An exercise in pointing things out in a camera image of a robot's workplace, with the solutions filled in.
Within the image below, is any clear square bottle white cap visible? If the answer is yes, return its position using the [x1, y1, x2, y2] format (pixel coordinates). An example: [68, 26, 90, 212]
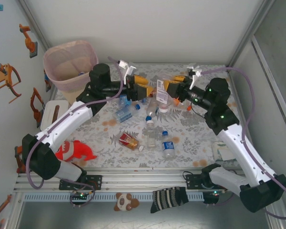
[143, 118, 157, 150]

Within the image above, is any red yellow label tea bottle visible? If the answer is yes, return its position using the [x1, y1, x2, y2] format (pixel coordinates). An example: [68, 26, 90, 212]
[118, 132, 145, 151]

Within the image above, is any clear bottle blue white label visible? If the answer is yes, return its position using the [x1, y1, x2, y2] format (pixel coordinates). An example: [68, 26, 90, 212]
[161, 130, 176, 160]

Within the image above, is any floral table mat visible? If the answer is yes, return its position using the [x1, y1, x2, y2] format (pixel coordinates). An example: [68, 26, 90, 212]
[37, 63, 257, 169]

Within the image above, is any orange clamp wall model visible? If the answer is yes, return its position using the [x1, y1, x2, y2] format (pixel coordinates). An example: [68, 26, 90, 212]
[30, 87, 45, 127]

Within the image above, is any black white striped sock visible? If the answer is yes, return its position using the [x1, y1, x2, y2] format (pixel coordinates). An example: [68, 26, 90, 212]
[150, 187, 189, 214]

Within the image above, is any orange curved wall model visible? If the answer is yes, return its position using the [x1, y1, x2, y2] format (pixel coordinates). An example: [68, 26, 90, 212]
[0, 194, 12, 226]

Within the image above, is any clear pinkish bottle white cap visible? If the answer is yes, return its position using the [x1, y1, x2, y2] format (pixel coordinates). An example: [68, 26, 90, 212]
[155, 73, 174, 113]

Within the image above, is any aluminium frame post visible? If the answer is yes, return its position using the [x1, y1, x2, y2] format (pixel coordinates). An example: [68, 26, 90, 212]
[226, 0, 277, 72]
[16, 0, 52, 52]

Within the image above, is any brown white panda plush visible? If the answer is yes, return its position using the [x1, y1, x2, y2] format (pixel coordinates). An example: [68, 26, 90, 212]
[113, 192, 140, 212]

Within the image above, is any clear bottle light blue label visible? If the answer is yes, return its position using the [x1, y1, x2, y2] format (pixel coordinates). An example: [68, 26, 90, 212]
[118, 94, 146, 108]

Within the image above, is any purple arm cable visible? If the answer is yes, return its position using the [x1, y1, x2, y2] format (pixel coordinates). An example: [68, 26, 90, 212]
[201, 67, 286, 219]
[26, 56, 123, 208]

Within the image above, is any white slotted cable duct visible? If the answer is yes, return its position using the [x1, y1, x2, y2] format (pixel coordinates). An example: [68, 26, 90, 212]
[22, 192, 205, 202]

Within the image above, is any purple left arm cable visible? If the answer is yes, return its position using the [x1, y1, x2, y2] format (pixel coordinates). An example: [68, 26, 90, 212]
[26, 56, 123, 208]

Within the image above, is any crumpled paper wrapper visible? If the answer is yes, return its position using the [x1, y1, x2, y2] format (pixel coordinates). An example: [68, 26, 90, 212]
[212, 140, 238, 165]

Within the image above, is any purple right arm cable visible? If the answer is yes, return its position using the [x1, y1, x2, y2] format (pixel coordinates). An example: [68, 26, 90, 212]
[201, 67, 286, 219]

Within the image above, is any clear bottle pale blue label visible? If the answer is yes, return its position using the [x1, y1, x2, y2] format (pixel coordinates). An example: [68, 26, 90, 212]
[112, 104, 142, 124]

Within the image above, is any pink plastic bin liner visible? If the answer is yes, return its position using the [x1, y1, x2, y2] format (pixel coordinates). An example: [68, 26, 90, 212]
[43, 40, 99, 91]

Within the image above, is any orange gripper wall model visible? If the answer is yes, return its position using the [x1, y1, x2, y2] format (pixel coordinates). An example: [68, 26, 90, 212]
[0, 63, 22, 104]

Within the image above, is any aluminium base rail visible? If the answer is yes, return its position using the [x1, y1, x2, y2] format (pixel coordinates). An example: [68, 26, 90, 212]
[13, 167, 281, 191]

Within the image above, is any red plush monster toy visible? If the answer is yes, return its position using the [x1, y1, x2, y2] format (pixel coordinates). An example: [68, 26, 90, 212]
[55, 140, 98, 163]

